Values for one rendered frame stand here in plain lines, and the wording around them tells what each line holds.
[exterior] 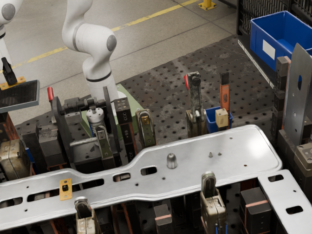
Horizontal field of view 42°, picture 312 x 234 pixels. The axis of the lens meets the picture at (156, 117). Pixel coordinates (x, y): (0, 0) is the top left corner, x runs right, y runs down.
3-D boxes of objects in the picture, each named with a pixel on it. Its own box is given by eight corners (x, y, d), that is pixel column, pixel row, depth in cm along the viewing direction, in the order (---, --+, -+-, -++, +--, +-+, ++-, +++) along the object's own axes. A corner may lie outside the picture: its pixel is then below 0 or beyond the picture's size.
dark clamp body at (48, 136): (62, 221, 155) (31, 148, 130) (62, 194, 165) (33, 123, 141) (90, 214, 155) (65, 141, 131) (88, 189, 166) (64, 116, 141)
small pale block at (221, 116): (219, 188, 157) (218, 116, 134) (217, 182, 160) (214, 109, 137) (228, 186, 158) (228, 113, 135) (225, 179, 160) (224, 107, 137)
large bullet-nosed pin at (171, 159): (169, 173, 128) (166, 158, 124) (166, 165, 131) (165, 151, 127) (178, 171, 129) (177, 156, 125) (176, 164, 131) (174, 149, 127)
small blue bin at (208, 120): (210, 138, 180) (209, 123, 174) (203, 124, 187) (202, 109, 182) (233, 133, 181) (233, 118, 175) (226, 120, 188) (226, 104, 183)
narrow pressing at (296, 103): (298, 152, 127) (311, 59, 105) (282, 129, 135) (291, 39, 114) (300, 152, 127) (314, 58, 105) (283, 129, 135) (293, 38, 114)
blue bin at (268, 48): (289, 85, 149) (292, 54, 141) (248, 48, 172) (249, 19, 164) (328, 73, 152) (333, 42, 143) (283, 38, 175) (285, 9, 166)
